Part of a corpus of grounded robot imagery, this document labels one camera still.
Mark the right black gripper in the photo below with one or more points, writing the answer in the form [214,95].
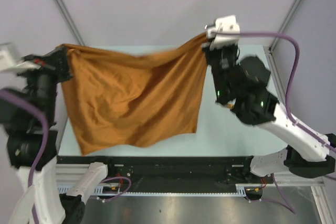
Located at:
[209,52]

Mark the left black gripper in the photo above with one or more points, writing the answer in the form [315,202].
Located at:
[57,61]

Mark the orange cloth napkin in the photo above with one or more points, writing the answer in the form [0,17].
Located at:
[114,98]

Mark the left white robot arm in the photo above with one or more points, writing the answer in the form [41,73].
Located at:
[27,116]

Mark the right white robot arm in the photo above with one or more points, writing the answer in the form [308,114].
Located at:
[244,81]

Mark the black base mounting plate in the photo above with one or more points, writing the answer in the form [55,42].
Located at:
[173,175]

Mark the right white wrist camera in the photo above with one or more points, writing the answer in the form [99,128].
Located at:
[223,32]

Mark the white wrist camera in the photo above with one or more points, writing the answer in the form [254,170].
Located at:
[223,32]
[11,61]

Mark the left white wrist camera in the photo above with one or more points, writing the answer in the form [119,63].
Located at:
[11,61]

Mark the aluminium right side rail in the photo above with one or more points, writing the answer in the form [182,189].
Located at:
[275,74]

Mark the left corner aluminium post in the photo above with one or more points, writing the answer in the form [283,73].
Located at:
[69,22]

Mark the corner aluminium post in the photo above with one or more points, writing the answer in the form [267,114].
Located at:
[289,16]
[69,22]

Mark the right corner aluminium post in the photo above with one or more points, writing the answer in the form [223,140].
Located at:
[289,16]

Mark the aluminium front frame rail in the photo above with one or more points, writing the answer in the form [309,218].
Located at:
[69,174]

